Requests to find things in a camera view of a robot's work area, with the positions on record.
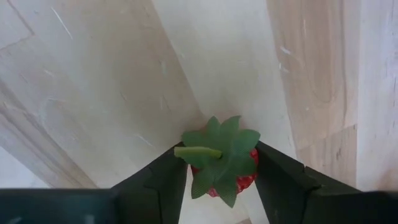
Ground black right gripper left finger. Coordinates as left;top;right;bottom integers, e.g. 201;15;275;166
111;142;189;224

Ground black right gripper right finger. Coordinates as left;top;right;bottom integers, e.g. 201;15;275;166
254;141;374;224

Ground red toy strawberry green leaves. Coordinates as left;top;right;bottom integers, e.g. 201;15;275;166
173;115;261;208

